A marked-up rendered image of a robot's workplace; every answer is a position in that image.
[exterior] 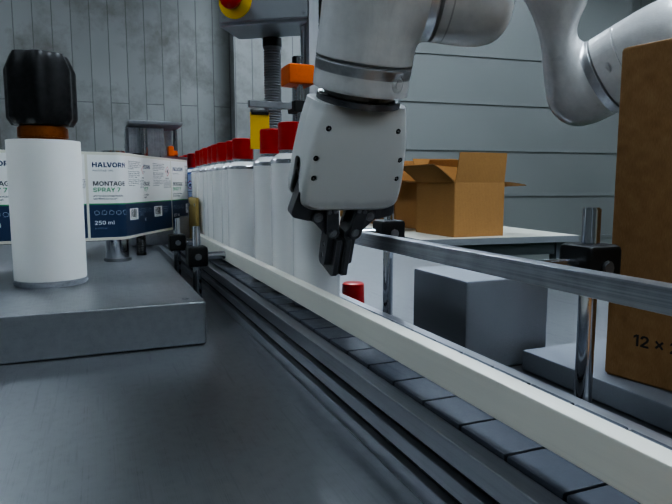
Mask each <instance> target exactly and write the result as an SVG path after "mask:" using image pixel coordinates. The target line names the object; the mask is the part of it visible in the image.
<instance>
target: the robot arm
mask: <svg viewBox="0 0 672 504"><path fill-rule="evenodd" d="M524 1H525V3H526V5H527V7H528V9H529V11H530V13H531V16H532V18H533V20H534V23H535V26H536V29H537V32H538V36H539V40H540V46H541V53H542V65H543V79H544V88H545V94H546V101H547V102H548V105H549V107H550V109H551V111H552V112H553V115H554V116H556V117H557V118H558V119H559V120H560V121H562V122H563V123H565V124H568V125H571V126H586V125H590V124H594V123H597V122H599V121H601V120H603V119H605V118H607V117H610V116H612V115H614V114H616V113H617V112H619V107H620V88H621V70H622V52H623V49H625V48H627V47H630V46H635V45H640V44H645V43H650V42H655V41H660V40H665V39H670V38H672V0H658V1H655V2H653V3H651V4H649V5H647V6H645V7H643V8H641V9H639V10H638V11H636V12H634V13H633V14H631V15H629V16H628V17H626V18H624V19H623V20H621V21H619V22H618V23H616V24H614V25H613V26H611V27H609V28H608V29H606V30H605V31H603V32H601V33H600V34H598V35H596V36H595V37H593V38H592V39H590V40H588V41H586V42H583V41H581V40H580V39H579V37H578V34H577V28H578V23H579V20H580V18H581V16H582V13H583V11H584V9H585V7H586V5H587V2H588V0H524ZM515 3H516V0H322V4H321V13H320V22H319V31H318V39H317V48H316V57H315V66H314V75H313V84H314V85H316V86H317V87H319V89H317V94H314V93H310V94H308V95H307V97H306V100H305V103H304V106H303V109H302V112H301V116H300V120H299V124H298V128H297V132H296V136H295V141H294V146H293V151H292V157H291V163H290V169H289V177H288V187H289V190H290V191H291V192H292V193H293V194H292V197H291V200H290V203H289V205H288V212H289V213H290V214H291V215H292V217H294V218H297V219H301V220H306V221H312V222H314V223H315V224H316V225H317V226H318V227H319V228H320V230H321V231H322V234H321V241H320V249H319V262H320V263H321V264H322V265H323V266H324V268H325V269H326V270H327V272H328V273H329V275H330V276H336V275H337V274H340V275H341V276H342V275H347V270H348V264H349V263H351V261H352V255H353V249H354V243H355V239H357V238H359V237H360V236H361V233H362V230H363V229H364V228H365V227H366V226H368V225H369V224H370V223H371V222H372V221H373V220H374V219H380V218H384V217H387V216H391V215H392V214H393V212H394V204H395V202H396V201H397V198H398V195H399V191H400V187H401V182H402V175H403V168H404V159H405V148H406V108H405V106H404V105H402V104H401V101H400V100H399V99H403V98H406V97H407V94H408V88H409V83H410V77H411V72H412V66H413V61H414V55H415V51H416V47H417V45H418V44H419V43H421V42H430V43H437V44H443V45H450V46H459V47H479V46H484V45H488V44H490V43H492V42H494V41H495V40H497V39H498V38H499V37H500V36H501V35H502V34H503V33H504V31H505V29H506V28H507V26H508V24H509V22H510V19H511V17H512V14H513V9H514V4H515ZM339 210H343V214H342V217H341V220H340V225H339Z"/></svg>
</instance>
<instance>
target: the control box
mask: <svg viewBox="0 0 672 504"><path fill-rule="evenodd" d="M307 17H308V0H242V1H241V4H240V5H239V6H238V7H237V8H236V9H232V10H230V9H227V8H225V7H224V6H223V5H222V4H221V2H220V0H219V25H220V27H221V28H222V29H224V30H226V31H227V32H229V33H230V34H232V35H233V36H235V37H236V38H238V39H256V38H263V37H268V36H274V37H291V36H300V27H301V26H302V25H306V22H307Z"/></svg>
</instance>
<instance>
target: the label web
mask: <svg viewBox="0 0 672 504"><path fill-rule="evenodd" d="M81 161H82V181H83V201H84V221H85V241H98V240H122V239H129V238H134V237H138V236H143V235H147V234H152V233H157V232H163V231H168V230H173V218H179V217H180V216H187V215H188V186H187V160H179V159H170V158H162V157H153V156H145V155H137V154H130V153H121V152H84V151H81ZM0 244H11V229H10V213H9V198H8V183H7V167H6V152H5V150H1V149H0Z"/></svg>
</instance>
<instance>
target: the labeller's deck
mask: <svg viewBox="0 0 672 504"><path fill-rule="evenodd" d="M136 248H137V246H131V244H130V242H129V256H131V257H132V260H131V261H125V262H105V261H104V257H106V245H105V241H99V242H86V261H87V276H88V280H87V281H86V282H85V283H83V284H79V285H74V286H68V287H60V288H46V289H26V288H18V287H16V286H14V285H13V281H14V275H13V260H12V244H11V245H0V365H1V364H11V363H20V362H30V361H40V360H49V359H59V358H69V357H79V356H88V355H98V354H108V353H118V352H127V351H137V350H147V349H156V348H166V347H176V346H186V345H195V344H204V343H206V341H207V333H206V303H205V301H204V300H203V299H202V298H201V297H200V295H199V294H198V293H197V292H196V291H195V290H194V289H193V288H192V287H191V286H190V285H189V284H188V283H187V282H186V281H185V279H184V278H183V277H182V276H181V275H180V274H179V273H178V272H177V271H176V270H175V269H174V268H173V267H172V266H171V265H170V263H169V262H168V261H167V260H166V259H165V258H164V257H163V256H162V255H161V254H160V253H159V252H158V251H157V250H156V249H155V247H154V246H153V245H146V252H147V255H137V249H136Z"/></svg>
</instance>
